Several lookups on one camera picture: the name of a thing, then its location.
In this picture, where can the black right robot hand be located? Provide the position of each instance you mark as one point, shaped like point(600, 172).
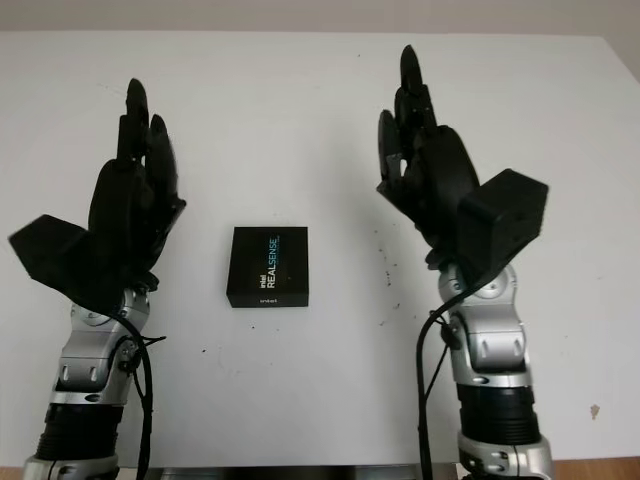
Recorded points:
point(440, 175)

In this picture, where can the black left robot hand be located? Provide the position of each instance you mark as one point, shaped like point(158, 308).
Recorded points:
point(125, 215)

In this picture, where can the black printed box lid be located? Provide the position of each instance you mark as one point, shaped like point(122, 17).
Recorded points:
point(250, 260)

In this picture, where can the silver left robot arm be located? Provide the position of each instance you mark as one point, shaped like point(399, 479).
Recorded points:
point(90, 365)

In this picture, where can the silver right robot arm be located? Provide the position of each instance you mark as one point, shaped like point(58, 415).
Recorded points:
point(495, 360)

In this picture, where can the dark grey robot torso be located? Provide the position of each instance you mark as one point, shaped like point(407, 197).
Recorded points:
point(300, 474)

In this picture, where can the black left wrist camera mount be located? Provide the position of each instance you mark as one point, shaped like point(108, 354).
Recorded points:
point(55, 250)

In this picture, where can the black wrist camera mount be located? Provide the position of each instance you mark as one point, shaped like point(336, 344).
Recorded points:
point(505, 220)
point(55, 250)

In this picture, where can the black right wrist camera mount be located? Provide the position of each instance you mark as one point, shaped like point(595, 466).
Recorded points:
point(505, 220)

